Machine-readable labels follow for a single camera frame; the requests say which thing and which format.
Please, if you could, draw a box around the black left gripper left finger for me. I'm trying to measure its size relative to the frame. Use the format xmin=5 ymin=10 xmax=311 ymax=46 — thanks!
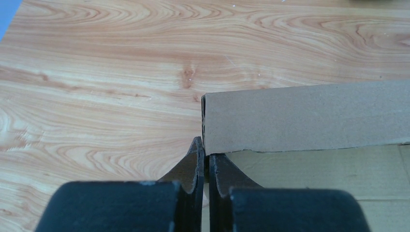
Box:
xmin=36 ymin=137 xmax=205 ymax=232

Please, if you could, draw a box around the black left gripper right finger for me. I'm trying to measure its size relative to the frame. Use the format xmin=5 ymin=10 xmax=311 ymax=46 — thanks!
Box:
xmin=208 ymin=153 xmax=370 ymax=232

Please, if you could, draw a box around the brown cardboard box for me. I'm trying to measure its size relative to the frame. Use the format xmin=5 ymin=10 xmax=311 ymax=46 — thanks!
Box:
xmin=203 ymin=80 xmax=410 ymax=232

